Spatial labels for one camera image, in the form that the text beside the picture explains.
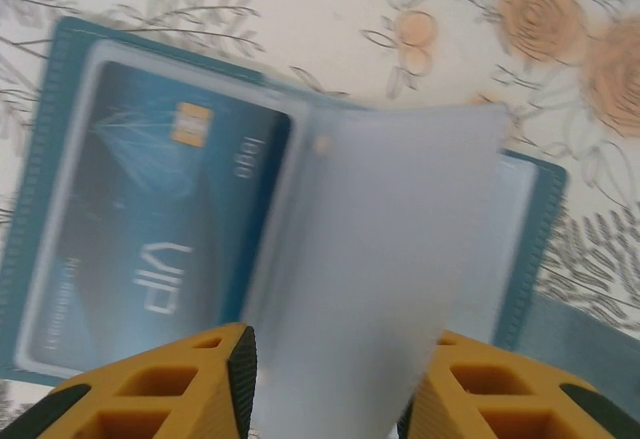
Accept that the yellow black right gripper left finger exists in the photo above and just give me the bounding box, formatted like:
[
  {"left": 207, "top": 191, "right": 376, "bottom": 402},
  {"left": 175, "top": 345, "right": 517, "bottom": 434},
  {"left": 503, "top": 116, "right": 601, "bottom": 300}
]
[{"left": 0, "top": 322, "right": 259, "bottom": 439}]

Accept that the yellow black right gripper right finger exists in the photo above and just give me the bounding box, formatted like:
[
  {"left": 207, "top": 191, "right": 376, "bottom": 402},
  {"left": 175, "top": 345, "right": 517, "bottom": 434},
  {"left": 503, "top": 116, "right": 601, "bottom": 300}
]
[{"left": 399, "top": 331, "right": 640, "bottom": 439}]

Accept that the floral patterned table mat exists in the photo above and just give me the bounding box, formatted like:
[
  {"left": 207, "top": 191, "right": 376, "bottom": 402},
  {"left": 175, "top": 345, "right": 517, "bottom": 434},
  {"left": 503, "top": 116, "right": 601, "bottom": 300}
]
[{"left": 0, "top": 0, "right": 640, "bottom": 439}]

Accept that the blue VIP credit card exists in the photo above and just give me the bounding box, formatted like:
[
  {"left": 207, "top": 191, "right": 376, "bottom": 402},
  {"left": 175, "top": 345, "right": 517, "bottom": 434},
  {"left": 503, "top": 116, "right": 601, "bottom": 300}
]
[{"left": 27, "top": 60, "right": 295, "bottom": 363}]

